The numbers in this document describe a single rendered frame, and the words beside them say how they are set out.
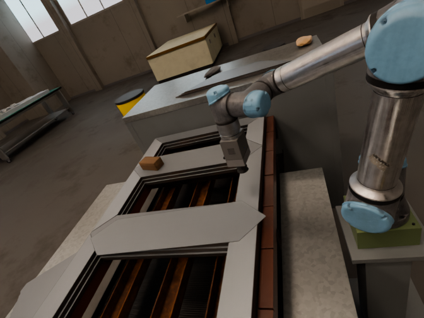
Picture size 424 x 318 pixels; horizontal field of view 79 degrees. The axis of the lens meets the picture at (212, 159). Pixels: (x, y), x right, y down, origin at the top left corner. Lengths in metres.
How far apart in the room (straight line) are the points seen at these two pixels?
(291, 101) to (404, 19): 1.07
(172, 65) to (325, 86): 5.93
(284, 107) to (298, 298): 1.00
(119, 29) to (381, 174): 9.60
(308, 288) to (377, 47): 0.71
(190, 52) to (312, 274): 6.41
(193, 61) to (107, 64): 4.35
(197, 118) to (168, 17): 7.74
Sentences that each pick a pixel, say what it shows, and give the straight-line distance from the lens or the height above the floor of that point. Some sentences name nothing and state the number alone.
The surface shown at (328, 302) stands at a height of 0.68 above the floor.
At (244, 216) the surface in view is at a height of 0.87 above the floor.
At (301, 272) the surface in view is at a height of 0.68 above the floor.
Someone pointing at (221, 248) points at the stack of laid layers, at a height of 0.84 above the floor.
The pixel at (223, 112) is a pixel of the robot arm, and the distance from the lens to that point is 0.79.
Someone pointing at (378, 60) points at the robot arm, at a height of 1.34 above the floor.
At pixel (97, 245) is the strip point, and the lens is 1.18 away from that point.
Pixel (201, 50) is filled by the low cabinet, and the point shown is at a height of 0.47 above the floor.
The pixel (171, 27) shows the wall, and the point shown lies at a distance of 9.26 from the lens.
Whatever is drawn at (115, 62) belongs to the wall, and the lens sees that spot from 10.35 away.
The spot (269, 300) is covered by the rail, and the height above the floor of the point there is 0.83.
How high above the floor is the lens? 1.52
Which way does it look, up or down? 31 degrees down
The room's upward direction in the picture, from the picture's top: 23 degrees counter-clockwise
